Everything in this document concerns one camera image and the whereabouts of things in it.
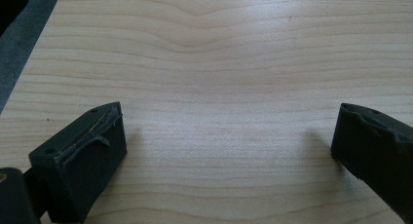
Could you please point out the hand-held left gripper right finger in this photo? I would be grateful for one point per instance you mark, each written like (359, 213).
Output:
(373, 146)

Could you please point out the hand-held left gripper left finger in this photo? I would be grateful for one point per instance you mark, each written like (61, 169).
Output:
(81, 159)

